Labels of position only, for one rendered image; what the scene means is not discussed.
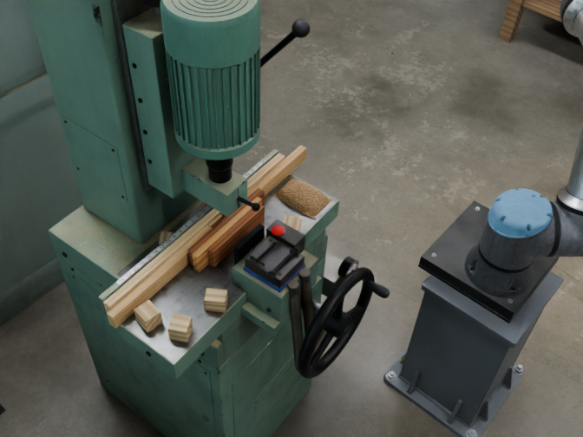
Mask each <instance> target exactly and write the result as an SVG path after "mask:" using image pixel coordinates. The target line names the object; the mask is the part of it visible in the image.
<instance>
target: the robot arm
mask: <svg viewBox="0 0 583 437"><path fill-rule="evenodd" d="M560 18H561V21H562V23H563V25H564V27H565V29H566V31H567V32H568V33H569V34H571V35H572V36H577V37H578V38H579V39H580V42H581V44H582V46H583V0H562V1H561V4H560ZM535 257H583V125H582V129H581V132H580V138H579V142H578V146H577V149H576V153H575V157H574V161H573V167H572V171H571V174H570V178H569V181H568V185H566V186H563V187H562V188H561V189H560V190H559V191H558V193H557V197H556V200H555V201H548V199H547V198H543V197H542V195H541V194H540V193H538V192H536V191H533V190H529V189H524V188H518V189H517V190H515V189H511V190H508V191H505V192H503V193H502V194H501V195H499V196H498V197H497V199H496V200H495V202H494V203H493V205H492V207H491V208H490V210H489V213H488V219H487V221H486V224H485V226H484V229H483V232H482V235H481V239H480V242H479V243H478V244H477V245H475V246H474V247H473V248H472V249H471V250H470V252H469V253H468V255H467V258H466V261H465V271H466V273H467V276H468V278H469V280H470V281H471V282H472V284H473V285H474V286H476V287H477V288H478V289H479V290H482V291H483V292H485V293H487V294H489V295H492V296H495V297H515V296H518V295H520V294H522V293H523V292H525V291H526V290H527V289H528V287H529V286H530V284H531V283H532V280H533V277H534V266H533V260H534V258H535Z"/></svg>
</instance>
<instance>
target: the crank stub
mask: <svg viewBox="0 0 583 437"><path fill-rule="evenodd" d="M365 286H366V287H368V288H369V289H370V290H372V291H373V292H374V293H376V294H377V295H378V296H380V297H382V298H387V297H388V296H389V295H390V291H389V289H387V288H385V287H384V286H382V285H381V284H377V283H375V282H372V281H370V280H368V281H367V283H366V285H365Z"/></svg>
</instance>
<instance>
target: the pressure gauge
mask: <svg viewBox="0 0 583 437"><path fill-rule="evenodd" d="M358 264H359V262H358V260H356V259H355V258H352V257H350V256H348V257H347V258H345V259H344V261H343V262H342V263H341V264H340V266H339V269H338V275H339V276H340V277H341V278H345V277H346V276H347V275H348V274H349V273H351V270H355V269H357V267H358Z"/></svg>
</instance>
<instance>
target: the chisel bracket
mask: <svg viewBox="0 0 583 437"><path fill-rule="evenodd" d="M181 171H182V179H183V186H184V191H186V192H188V193H190V194H191V195H193V196H194V197H195V198H197V199H199V200H201V201H203V202H204V203H206V204H208V205H209V206H211V207H212V208H214V209H216V210H217V211H219V212H221V213H223V214H225V215H226V216H227V217H229V216H231V215H232V214H233V213H234V212H235V211H236V210H238V209H239V208H240V207H241V206H242V205H243V204H244V203H242V202H240V201H238V200H237V197H238V196H240V197H241V198H243V199H246V200H248V196H247V178H245V177H243V176H241V175H240V174H238V173H236V172H234V171H233V170H232V178H231V179H230V180H229V181H227V182H226V183H222V184H218V183H214V182H212V181H211V180H210V179H209V172H208V166H207V164H206V159H202V158H198V157H197V158H195V159H194V160H192V161H191V162H190V163H189V164H187V165H186V166H184V167H183V168H182V170H181Z"/></svg>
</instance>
